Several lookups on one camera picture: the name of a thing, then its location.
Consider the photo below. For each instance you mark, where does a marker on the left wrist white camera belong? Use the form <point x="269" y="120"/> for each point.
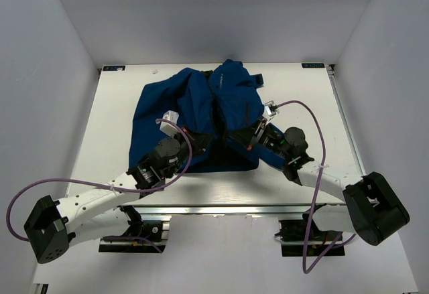
<point x="168" y="125"/>

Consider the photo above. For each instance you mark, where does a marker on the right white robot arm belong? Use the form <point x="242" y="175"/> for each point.
<point x="369" y="206"/>

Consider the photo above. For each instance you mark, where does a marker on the right blue corner label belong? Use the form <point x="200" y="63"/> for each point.
<point x="312" y="65"/>

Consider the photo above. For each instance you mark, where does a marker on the white front panel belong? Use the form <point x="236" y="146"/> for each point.
<point x="227" y="254"/>

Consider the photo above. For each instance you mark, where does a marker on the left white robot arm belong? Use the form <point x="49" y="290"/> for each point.
<point x="53" y="226"/>

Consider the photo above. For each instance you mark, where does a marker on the blue and black jacket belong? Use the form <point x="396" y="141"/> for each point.
<point x="217" y="103"/>

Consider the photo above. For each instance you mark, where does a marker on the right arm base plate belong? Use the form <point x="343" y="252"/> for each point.
<point x="291" y="235"/>

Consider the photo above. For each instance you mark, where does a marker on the wrist white camera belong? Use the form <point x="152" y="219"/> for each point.
<point x="168" y="125"/>
<point x="270" y="111"/>

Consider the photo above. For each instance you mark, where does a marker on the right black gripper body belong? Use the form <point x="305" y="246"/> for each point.
<point x="267" y="139"/>

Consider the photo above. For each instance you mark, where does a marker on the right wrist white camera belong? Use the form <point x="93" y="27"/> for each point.
<point x="270" y="111"/>

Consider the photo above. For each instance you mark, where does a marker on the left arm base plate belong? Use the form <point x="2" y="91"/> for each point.
<point x="142" y="235"/>

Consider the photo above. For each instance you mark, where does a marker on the aluminium front rail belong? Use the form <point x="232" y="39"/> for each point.
<point x="221" y="210"/>

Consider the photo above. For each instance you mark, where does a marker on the left blue corner label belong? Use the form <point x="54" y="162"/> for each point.
<point x="119" y="68"/>

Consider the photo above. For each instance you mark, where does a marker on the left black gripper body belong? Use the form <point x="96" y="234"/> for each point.
<point x="181" y="137"/>

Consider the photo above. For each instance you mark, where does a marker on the blue corner label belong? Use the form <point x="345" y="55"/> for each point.
<point x="312" y="65"/>
<point x="119" y="68"/>

